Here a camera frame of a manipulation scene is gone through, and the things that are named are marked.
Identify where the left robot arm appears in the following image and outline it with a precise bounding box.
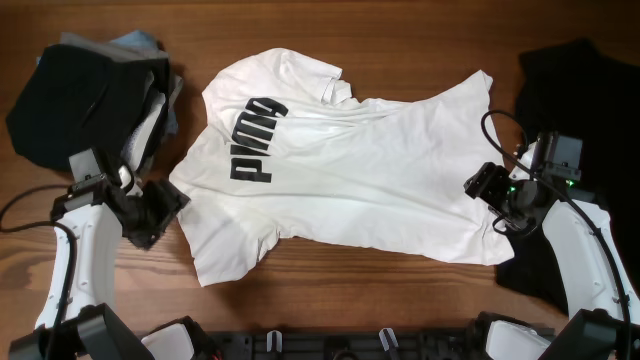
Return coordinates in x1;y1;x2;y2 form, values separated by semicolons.
9;148;209;359

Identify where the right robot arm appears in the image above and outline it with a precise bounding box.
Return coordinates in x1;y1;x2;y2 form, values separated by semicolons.
464;132;639;359

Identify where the black garment right side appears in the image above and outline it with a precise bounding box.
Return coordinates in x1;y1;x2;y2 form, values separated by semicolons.
515;39;639;291

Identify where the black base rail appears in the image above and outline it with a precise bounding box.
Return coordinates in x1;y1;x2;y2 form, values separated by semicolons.
194;328;490;360

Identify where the blue folded garment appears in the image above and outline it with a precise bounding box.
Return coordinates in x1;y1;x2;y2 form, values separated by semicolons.
59;30;184;135

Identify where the grey folded garment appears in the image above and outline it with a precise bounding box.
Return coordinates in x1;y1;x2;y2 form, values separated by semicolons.
59;31;184;174

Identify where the white Puma t-shirt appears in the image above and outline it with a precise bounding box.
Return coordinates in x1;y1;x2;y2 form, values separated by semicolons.
169;48;514;286

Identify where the black folded garment on stack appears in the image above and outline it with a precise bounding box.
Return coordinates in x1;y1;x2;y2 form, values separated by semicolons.
6;44;169;171

